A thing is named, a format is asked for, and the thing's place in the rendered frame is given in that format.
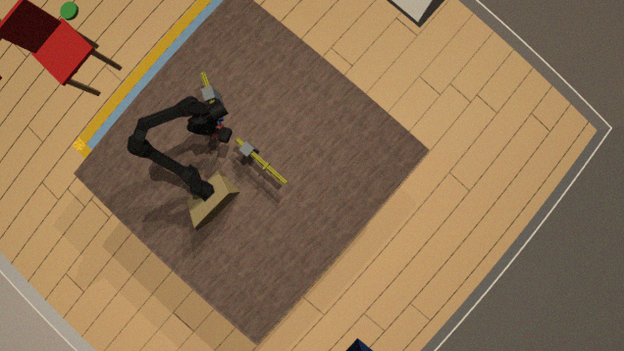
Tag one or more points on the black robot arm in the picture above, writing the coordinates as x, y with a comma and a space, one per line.
188, 107

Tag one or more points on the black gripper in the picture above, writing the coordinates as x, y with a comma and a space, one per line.
224, 133

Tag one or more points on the yellow square bar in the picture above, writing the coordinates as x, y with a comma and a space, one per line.
251, 152

